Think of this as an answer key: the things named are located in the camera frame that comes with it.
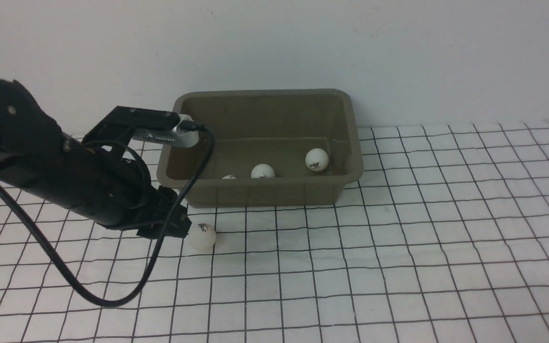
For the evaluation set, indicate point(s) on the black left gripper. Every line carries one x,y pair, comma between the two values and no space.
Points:
105,180

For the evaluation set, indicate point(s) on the white ball with logo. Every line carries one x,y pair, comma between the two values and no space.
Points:
201,237

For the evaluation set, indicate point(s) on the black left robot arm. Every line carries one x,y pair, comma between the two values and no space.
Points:
28,137

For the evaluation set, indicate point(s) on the olive plastic bin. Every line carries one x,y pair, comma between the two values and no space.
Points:
277,128

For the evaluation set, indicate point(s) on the white black-grid tablecloth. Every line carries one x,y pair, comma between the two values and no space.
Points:
444,239

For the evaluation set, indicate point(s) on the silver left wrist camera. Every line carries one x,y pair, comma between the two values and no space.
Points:
124,124

